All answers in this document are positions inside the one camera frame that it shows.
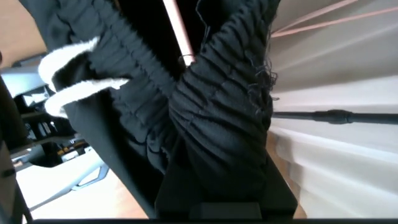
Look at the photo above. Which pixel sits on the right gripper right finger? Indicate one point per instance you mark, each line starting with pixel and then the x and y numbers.
pixel 280 202

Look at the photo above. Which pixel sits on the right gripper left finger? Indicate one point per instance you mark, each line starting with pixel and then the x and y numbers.
pixel 171 199

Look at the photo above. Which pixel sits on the black shorts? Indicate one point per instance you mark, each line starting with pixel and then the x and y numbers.
pixel 217 109

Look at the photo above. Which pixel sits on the pink clothes hanger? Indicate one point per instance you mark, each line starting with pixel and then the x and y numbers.
pixel 182 34
pixel 326 23

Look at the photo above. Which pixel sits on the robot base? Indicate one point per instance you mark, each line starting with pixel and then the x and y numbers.
pixel 56 177

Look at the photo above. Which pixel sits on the black clothes rack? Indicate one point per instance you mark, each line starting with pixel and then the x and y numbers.
pixel 335 116

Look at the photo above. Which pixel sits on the white curtain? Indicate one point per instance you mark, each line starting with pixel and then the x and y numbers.
pixel 342 171

